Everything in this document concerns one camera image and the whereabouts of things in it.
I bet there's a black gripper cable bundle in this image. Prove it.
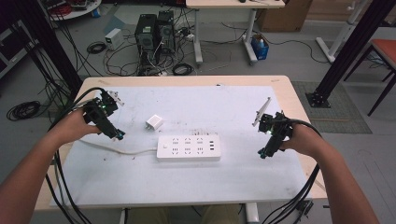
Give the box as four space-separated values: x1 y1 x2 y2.
261 119 323 224
45 86 107 224

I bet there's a black right gripper cable bundle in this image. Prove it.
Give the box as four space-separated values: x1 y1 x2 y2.
261 119 323 224

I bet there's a grey floor mat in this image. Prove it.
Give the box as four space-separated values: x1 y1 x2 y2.
291 80 374 135

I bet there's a white power strip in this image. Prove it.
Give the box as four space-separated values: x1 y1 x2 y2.
156 133 222 162

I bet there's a white table leg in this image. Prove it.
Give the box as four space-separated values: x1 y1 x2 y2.
245 202 260 224

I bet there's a black coiled cable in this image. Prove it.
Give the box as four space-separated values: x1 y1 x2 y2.
171 63 195 77
86 40 107 55
6 100 42 122

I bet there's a white charger adapter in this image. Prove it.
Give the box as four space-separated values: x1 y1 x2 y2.
145 114 164 132

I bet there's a red chair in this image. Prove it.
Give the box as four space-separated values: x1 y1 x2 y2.
343 38 396 118

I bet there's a person's left hand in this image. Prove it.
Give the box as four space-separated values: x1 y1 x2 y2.
50 108 103 147

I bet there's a person's right hand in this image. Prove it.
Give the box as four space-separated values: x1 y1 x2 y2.
279 122 325 158

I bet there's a black shelf unit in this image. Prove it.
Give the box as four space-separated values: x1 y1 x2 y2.
0 20 35 79

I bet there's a white power strip cable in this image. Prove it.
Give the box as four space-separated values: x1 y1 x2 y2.
78 138 159 156

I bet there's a pale blue table mat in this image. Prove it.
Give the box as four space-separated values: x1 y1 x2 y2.
49 85 313 208

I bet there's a black computer tower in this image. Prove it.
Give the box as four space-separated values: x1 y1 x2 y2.
156 10 177 56
134 13 158 67

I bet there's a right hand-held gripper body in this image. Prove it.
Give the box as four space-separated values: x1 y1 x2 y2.
251 96 294 151

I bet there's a cardboard box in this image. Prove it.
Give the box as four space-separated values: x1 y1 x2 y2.
256 0 314 34

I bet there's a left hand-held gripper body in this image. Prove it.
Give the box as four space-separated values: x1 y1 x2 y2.
82 90 126 139

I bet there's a wooden desk with white legs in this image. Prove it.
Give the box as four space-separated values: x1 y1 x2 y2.
185 0 287 67

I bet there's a white power supply box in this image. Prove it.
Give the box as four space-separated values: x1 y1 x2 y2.
104 27 125 51

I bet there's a black left gripper cable bundle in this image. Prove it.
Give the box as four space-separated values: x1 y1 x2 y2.
45 86 107 224

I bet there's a round white table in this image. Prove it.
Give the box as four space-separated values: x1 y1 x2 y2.
39 0 103 21

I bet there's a black metal stand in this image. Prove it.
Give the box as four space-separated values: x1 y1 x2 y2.
12 0 84 96
304 0 396 109

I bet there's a blue storage bin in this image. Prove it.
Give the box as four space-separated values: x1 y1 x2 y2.
250 33 271 62

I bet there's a white metal stand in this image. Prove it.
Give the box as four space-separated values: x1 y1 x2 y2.
315 0 369 64

